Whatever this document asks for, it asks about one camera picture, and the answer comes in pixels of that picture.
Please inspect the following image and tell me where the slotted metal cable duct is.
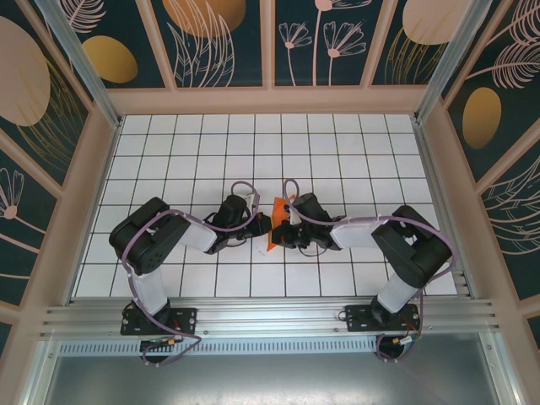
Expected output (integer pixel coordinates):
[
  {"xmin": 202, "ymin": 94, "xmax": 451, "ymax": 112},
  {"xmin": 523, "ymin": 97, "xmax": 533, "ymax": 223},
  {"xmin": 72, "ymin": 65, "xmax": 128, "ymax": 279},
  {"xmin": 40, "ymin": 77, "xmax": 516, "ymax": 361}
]
[{"xmin": 58, "ymin": 341, "xmax": 381, "ymax": 355}]

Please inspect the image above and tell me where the aluminium mounting rail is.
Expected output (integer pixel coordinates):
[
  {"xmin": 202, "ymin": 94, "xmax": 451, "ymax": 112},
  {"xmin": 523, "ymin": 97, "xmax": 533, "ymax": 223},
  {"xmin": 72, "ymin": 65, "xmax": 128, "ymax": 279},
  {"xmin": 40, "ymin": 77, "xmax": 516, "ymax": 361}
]
[{"xmin": 40, "ymin": 298, "xmax": 503, "ymax": 338}]

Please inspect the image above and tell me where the orange paper sheet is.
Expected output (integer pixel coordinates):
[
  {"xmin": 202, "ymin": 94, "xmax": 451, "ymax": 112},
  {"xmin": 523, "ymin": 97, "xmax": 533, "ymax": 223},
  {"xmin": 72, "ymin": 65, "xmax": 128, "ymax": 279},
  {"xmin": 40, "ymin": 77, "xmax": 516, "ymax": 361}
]
[{"xmin": 266, "ymin": 197, "xmax": 292, "ymax": 251}]

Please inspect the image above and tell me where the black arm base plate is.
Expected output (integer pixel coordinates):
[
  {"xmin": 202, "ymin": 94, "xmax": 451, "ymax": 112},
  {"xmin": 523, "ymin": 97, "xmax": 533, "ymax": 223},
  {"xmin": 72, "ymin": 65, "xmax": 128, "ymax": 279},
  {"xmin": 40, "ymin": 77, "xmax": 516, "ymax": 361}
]
[
  {"xmin": 120, "ymin": 306, "xmax": 198, "ymax": 337},
  {"xmin": 344, "ymin": 304, "xmax": 422, "ymax": 334}
]

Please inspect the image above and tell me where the aluminium side rail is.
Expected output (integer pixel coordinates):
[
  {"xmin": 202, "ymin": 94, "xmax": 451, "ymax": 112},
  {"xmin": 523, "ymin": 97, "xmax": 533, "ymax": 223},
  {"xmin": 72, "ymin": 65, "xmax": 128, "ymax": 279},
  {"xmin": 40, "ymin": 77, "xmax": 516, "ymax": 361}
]
[{"xmin": 412, "ymin": 120, "xmax": 480, "ymax": 299}]

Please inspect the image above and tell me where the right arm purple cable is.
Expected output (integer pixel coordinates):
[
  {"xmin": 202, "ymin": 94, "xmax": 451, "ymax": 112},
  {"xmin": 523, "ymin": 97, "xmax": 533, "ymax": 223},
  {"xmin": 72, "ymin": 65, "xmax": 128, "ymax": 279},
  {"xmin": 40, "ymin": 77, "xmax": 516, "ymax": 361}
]
[{"xmin": 283, "ymin": 178, "xmax": 459, "ymax": 364}]

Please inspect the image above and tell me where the aluminium frame post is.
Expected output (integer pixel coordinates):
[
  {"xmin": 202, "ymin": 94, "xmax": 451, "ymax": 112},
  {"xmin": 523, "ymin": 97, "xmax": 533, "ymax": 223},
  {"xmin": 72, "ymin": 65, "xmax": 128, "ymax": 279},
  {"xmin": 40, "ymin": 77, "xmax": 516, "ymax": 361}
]
[
  {"xmin": 413, "ymin": 0, "xmax": 499, "ymax": 123},
  {"xmin": 33, "ymin": 0, "xmax": 123, "ymax": 130}
]

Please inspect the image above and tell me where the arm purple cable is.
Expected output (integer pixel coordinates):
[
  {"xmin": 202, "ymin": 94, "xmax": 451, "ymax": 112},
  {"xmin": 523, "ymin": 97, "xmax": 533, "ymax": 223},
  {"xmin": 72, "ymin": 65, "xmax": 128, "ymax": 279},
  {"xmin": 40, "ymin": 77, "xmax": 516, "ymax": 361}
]
[
  {"xmin": 283, "ymin": 178, "xmax": 459, "ymax": 364},
  {"xmin": 120, "ymin": 181, "xmax": 261, "ymax": 368}
]

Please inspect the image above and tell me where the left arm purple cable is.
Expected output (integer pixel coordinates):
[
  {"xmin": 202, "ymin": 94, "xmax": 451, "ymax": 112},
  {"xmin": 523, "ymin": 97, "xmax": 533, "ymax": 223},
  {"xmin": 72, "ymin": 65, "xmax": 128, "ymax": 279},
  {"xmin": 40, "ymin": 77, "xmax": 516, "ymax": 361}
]
[{"xmin": 120, "ymin": 181, "xmax": 261, "ymax": 368}]

